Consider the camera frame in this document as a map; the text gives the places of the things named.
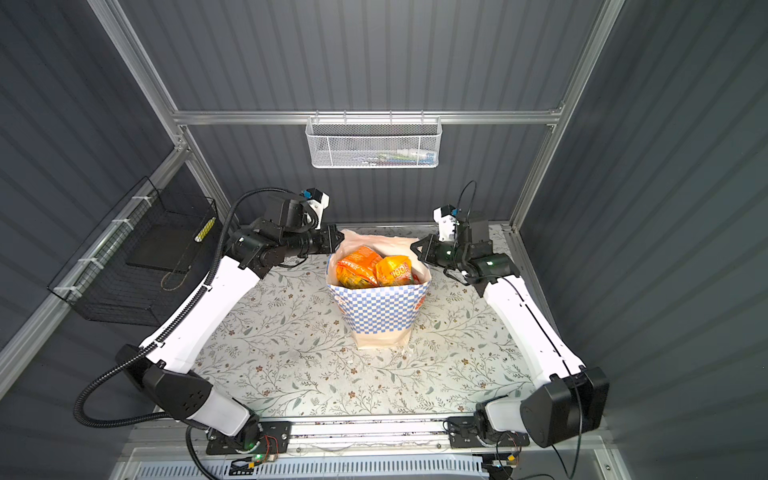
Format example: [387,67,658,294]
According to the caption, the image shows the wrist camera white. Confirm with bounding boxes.
[301,188,330,230]
[433,204,458,242]

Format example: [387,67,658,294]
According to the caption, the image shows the blue checkered paper bag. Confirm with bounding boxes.
[326,229,432,350]

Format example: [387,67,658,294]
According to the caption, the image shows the aluminium front rail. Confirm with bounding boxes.
[119,410,619,463]

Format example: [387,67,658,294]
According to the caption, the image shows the black wire basket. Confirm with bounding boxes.
[48,178,221,327]

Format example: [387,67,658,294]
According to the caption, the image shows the orange chip bag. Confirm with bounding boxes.
[335,246,383,289]

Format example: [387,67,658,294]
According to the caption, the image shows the yellow marker in black basket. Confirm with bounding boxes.
[194,217,217,243]

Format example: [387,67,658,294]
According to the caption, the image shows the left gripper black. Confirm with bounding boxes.
[283,223,345,261]

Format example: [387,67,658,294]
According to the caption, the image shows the markers in white basket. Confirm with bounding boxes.
[352,148,438,168]

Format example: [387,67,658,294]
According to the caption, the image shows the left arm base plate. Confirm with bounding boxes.
[206,421,293,456]

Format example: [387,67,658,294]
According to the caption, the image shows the white wire mesh basket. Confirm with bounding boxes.
[305,116,443,169]

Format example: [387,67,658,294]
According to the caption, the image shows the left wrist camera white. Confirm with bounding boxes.
[301,188,330,230]

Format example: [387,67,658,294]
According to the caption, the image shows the black corrugated cable hose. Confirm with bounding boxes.
[73,187,301,480]

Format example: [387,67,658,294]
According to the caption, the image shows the yellow gummy bag back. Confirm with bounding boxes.
[374,255,415,287]

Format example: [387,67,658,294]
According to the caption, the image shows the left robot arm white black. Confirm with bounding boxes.
[122,188,344,443]

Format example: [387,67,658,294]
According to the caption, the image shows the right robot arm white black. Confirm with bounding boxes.
[411,206,610,448]

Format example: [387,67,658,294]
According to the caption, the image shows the white vent grille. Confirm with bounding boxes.
[134,457,490,480]

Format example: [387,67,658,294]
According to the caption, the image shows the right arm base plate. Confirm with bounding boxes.
[442,416,530,449]

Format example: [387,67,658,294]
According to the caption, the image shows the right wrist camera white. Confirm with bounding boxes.
[433,204,458,242]

